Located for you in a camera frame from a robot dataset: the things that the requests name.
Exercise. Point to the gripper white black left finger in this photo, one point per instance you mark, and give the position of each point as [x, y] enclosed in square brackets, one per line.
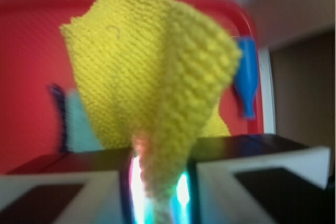
[89, 187]

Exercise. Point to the gripper white black right finger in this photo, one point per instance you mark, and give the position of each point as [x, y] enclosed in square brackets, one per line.
[260, 178]

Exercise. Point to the yellow knitted cloth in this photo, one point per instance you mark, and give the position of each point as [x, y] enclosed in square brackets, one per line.
[150, 75]

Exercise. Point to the light teal terry cloth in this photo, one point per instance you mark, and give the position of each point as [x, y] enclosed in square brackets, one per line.
[80, 136]

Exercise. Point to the blue plastic bottle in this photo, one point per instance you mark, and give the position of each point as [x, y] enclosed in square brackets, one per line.
[246, 80]

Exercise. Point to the red plastic tray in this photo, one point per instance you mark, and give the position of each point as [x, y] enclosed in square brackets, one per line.
[33, 56]

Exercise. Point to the brown cardboard panel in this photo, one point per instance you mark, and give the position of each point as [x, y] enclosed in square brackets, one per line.
[297, 63]

